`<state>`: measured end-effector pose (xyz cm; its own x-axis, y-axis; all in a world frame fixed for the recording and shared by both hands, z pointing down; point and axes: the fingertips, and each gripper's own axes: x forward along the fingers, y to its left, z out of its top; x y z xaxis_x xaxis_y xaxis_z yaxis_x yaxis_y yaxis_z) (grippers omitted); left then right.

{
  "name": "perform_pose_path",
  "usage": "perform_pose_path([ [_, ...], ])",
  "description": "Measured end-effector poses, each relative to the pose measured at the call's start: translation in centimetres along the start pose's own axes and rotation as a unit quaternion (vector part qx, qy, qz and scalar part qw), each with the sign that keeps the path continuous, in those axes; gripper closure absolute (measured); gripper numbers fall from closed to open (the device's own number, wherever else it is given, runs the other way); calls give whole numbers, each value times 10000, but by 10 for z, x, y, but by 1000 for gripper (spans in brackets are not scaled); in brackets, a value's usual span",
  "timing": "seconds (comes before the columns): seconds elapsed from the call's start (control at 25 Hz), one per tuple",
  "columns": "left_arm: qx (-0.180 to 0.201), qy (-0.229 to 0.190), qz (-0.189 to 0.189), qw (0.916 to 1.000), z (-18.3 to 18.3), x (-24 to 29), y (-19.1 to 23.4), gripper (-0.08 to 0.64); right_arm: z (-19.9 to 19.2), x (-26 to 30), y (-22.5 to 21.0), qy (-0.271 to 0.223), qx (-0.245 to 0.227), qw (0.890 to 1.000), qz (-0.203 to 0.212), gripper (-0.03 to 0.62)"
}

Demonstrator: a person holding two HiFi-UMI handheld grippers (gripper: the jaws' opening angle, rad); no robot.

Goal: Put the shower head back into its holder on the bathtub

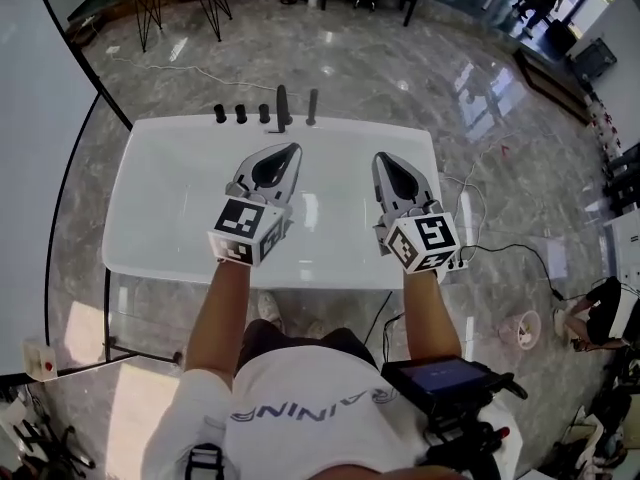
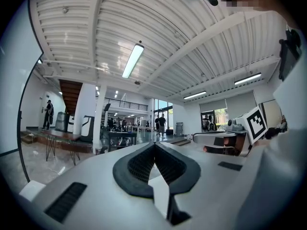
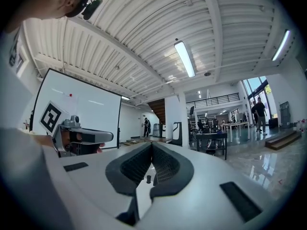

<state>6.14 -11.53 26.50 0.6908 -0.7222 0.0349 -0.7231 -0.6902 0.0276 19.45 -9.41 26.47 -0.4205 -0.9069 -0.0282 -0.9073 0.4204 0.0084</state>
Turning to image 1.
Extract black power adapter cable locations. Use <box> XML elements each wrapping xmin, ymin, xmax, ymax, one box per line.
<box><xmin>469</xmin><ymin>242</ymin><xmax>599</xmax><ymax>303</ymax></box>

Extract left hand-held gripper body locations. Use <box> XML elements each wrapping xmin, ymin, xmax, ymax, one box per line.
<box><xmin>206</xmin><ymin>179</ymin><xmax>295</xmax><ymax>269</ymax></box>

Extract black box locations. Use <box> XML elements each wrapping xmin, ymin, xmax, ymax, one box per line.
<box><xmin>548</xmin><ymin>19</ymin><xmax>578</xmax><ymax>55</ymax></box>

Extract black hard case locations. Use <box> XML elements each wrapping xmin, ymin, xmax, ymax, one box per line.
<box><xmin>573</xmin><ymin>37</ymin><xmax>619</xmax><ymax>83</ymax></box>

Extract person's left white shoe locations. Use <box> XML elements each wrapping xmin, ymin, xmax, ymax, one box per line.
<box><xmin>257</xmin><ymin>290</ymin><xmax>284</xmax><ymax>332</ymax></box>

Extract dark wooden floor platform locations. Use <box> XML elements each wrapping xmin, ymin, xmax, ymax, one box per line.
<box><xmin>513</xmin><ymin>46</ymin><xmax>592</xmax><ymax>125</ymax></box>

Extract black shoulder strap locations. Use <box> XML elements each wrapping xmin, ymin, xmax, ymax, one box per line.
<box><xmin>185</xmin><ymin>442</ymin><xmax>225</xmax><ymax>480</ymax></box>

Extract white bathtub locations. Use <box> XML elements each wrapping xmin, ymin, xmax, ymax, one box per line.
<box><xmin>101</xmin><ymin>114</ymin><xmax>444</xmax><ymax>292</ymax></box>

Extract pink waste bin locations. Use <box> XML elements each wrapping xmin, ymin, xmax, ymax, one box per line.
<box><xmin>498</xmin><ymin>309</ymin><xmax>542</xmax><ymax>352</ymax></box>

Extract beige box with red button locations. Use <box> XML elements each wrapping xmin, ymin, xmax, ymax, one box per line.
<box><xmin>22</xmin><ymin>336</ymin><xmax>60</xmax><ymax>383</ymax></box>

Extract black tub faucet spout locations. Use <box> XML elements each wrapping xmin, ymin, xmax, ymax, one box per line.
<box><xmin>267</xmin><ymin>84</ymin><xmax>294</xmax><ymax>135</ymax></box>

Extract white cabinet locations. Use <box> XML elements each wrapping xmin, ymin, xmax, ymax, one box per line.
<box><xmin>602</xmin><ymin>212</ymin><xmax>640</xmax><ymax>289</ymax></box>

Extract person's black shorts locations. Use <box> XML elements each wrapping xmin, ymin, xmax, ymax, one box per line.
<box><xmin>234</xmin><ymin>317</ymin><xmax>379</xmax><ymax>374</ymax></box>

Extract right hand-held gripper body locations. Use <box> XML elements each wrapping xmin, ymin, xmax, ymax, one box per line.
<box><xmin>372</xmin><ymin>198</ymin><xmax>461</xmax><ymax>283</ymax></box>

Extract person's white shirt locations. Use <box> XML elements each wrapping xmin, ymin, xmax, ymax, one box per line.
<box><xmin>142</xmin><ymin>345</ymin><xmax>524</xmax><ymax>480</ymax></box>

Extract black office chair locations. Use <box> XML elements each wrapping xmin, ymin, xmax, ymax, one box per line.
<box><xmin>9</xmin><ymin>407</ymin><xmax>96</xmax><ymax>480</ymax></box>

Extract person's right forearm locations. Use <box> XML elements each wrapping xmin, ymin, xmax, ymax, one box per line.
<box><xmin>401</xmin><ymin>270</ymin><xmax>464</xmax><ymax>364</ymax></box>

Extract person's left forearm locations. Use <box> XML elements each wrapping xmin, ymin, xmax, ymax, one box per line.
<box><xmin>184</xmin><ymin>260</ymin><xmax>251</xmax><ymax>384</ymax></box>

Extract black chest mount rig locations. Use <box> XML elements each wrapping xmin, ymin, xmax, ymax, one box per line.
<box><xmin>424</xmin><ymin>372</ymin><xmax>530</xmax><ymax>469</ymax></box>

